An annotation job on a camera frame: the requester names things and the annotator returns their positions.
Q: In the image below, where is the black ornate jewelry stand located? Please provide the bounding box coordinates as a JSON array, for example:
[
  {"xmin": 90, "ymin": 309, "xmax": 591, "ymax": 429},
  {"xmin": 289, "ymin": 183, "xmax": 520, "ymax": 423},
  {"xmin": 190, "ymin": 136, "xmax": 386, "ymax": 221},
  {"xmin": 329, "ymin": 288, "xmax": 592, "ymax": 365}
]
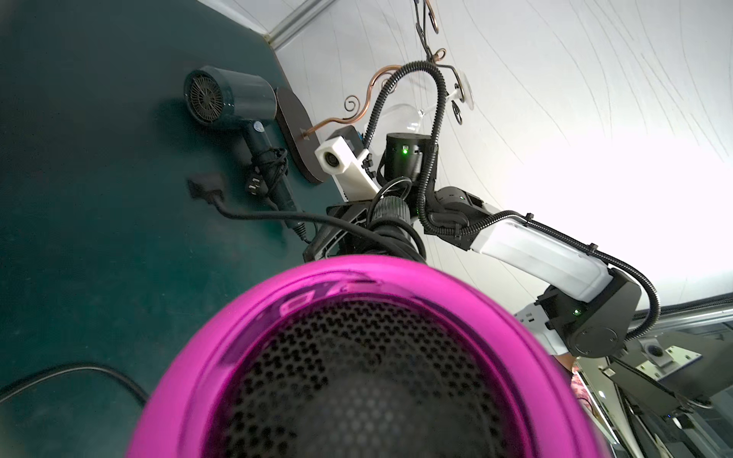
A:
[{"xmin": 275, "ymin": 1, "xmax": 475, "ymax": 184}]

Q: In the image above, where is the green hair dryer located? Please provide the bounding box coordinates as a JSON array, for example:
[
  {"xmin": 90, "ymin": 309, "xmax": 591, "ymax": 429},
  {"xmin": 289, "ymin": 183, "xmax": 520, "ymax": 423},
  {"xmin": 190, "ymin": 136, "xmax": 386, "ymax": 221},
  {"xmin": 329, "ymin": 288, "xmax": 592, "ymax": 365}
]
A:
[{"xmin": 184, "ymin": 66, "xmax": 301, "ymax": 212}]

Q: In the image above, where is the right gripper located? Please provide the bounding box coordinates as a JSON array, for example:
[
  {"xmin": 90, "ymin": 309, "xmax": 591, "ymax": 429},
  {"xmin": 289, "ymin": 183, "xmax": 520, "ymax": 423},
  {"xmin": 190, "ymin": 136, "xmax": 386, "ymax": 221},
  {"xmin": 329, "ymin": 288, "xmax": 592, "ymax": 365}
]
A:
[{"xmin": 303, "ymin": 202, "xmax": 372, "ymax": 263}]

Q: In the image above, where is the grey dryer black cord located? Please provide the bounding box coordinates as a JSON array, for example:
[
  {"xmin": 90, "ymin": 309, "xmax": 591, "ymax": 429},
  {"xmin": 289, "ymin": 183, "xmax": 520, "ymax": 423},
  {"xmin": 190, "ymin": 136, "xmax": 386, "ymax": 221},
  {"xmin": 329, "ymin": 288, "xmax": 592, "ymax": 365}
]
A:
[{"xmin": 186, "ymin": 174, "xmax": 428, "ymax": 264}]

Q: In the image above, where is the green table mat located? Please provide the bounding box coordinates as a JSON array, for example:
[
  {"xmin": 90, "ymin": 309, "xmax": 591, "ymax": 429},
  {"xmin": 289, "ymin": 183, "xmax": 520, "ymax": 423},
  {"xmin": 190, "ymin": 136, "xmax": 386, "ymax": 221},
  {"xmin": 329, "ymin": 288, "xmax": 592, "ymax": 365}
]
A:
[{"xmin": 0, "ymin": 0, "xmax": 345, "ymax": 458}]

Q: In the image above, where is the green dryer black cord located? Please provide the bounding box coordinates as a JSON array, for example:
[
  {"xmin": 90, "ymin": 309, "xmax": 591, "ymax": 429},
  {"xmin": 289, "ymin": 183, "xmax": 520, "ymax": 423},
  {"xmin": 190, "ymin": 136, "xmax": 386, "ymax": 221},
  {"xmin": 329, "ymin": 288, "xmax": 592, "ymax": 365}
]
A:
[{"xmin": 245, "ymin": 147, "xmax": 290, "ymax": 198}]

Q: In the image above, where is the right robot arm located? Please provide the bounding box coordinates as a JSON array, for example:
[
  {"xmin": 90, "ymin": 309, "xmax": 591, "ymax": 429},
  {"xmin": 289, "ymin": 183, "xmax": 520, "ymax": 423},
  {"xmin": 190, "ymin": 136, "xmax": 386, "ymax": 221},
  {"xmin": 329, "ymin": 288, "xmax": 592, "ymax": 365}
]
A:
[{"xmin": 304, "ymin": 61, "xmax": 662, "ymax": 358}]

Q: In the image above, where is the grey hair dryer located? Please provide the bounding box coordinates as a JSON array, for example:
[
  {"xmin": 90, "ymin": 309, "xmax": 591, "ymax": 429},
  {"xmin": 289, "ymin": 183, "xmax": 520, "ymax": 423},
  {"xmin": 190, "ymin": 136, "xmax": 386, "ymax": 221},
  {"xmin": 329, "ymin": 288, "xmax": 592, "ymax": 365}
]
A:
[{"xmin": 125, "ymin": 194, "xmax": 611, "ymax": 458}]

